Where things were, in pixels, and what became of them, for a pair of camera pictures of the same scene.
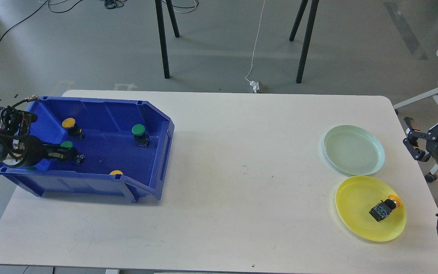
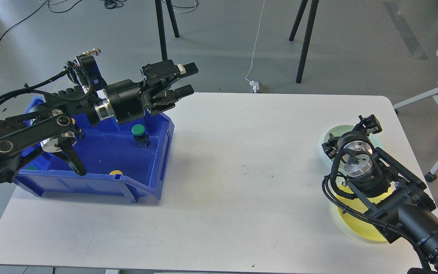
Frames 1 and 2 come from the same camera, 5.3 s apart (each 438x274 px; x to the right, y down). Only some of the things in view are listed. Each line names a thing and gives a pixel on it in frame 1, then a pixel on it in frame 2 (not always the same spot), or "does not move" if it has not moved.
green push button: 143,139 does not move
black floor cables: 110,4 does not move
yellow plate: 355,197 does not move
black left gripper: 32,149 -> 127,100
